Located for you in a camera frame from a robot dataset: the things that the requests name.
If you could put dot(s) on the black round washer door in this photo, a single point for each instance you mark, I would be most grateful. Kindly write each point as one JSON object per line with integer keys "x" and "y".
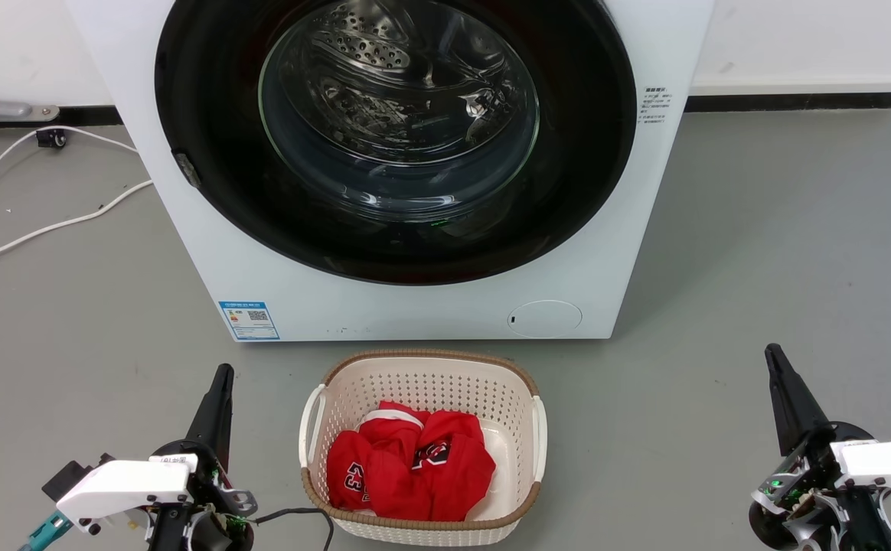
{"x": 208, "y": 115}

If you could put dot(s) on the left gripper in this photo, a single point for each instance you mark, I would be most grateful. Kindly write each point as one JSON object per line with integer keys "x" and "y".
{"x": 212, "y": 497}

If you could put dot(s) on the stainless steel washer drum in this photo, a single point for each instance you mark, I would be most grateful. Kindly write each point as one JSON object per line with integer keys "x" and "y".
{"x": 384, "y": 84}

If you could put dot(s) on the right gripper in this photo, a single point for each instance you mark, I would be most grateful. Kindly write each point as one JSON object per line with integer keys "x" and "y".
{"x": 813, "y": 490}

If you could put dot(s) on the white front-load washing machine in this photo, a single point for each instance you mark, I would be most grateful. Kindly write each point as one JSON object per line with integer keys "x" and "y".
{"x": 415, "y": 314}

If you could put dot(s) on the blue energy label sticker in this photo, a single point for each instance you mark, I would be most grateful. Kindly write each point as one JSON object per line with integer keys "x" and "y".
{"x": 249, "y": 320}

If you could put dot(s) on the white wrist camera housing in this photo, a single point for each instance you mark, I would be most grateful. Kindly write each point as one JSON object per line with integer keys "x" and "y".
{"x": 124, "y": 487}
{"x": 886, "y": 464}

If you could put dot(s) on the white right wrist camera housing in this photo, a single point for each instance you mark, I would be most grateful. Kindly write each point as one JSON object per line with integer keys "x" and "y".
{"x": 886, "y": 464}

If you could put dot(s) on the small printed text sticker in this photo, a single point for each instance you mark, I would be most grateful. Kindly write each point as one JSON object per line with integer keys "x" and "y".
{"x": 654, "y": 105}

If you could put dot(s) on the white perforated laundry basket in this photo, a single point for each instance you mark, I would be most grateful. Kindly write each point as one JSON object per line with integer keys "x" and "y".
{"x": 422, "y": 379}

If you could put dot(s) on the red basketball jersey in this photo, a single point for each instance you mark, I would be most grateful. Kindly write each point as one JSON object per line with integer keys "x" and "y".
{"x": 415, "y": 467}

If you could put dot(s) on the round white filter cover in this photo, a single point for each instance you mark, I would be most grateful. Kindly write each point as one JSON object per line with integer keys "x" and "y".
{"x": 545, "y": 318}

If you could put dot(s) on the small black plug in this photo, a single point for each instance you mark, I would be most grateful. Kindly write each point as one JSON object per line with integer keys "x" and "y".
{"x": 51, "y": 138}

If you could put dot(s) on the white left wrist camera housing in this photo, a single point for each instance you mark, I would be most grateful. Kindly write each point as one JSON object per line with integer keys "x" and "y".
{"x": 124, "y": 487}

